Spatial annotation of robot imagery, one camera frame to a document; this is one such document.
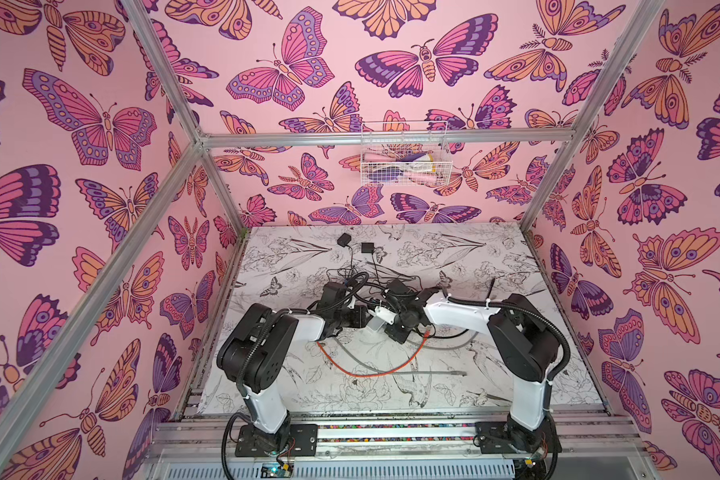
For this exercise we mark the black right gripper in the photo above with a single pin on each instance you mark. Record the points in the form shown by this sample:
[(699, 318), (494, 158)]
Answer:
[(402, 318)]

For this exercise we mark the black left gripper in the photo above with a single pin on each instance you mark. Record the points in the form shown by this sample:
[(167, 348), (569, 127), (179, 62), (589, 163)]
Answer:
[(360, 317)]

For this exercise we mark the white network switch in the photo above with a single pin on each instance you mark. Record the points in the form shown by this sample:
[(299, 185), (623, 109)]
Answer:
[(376, 324)]

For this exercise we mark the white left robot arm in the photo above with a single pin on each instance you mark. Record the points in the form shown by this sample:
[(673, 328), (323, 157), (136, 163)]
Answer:
[(252, 356)]

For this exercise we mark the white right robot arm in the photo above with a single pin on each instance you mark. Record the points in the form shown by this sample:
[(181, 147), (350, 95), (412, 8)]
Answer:
[(533, 350)]

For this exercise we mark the black power adapter left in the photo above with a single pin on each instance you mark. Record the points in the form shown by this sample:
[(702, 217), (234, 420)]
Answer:
[(344, 240)]

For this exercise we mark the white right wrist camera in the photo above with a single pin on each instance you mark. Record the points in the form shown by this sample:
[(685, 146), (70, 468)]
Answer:
[(386, 315)]

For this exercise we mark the grey slotted cable duct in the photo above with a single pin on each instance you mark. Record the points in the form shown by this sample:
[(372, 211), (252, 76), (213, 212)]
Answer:
[(405, 469)]

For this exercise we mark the wire basket on wall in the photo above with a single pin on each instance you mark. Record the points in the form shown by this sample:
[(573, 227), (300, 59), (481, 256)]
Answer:
[(406, 158)]

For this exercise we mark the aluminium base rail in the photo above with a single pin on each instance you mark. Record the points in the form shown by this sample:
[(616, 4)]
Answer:
[(594, 446)]

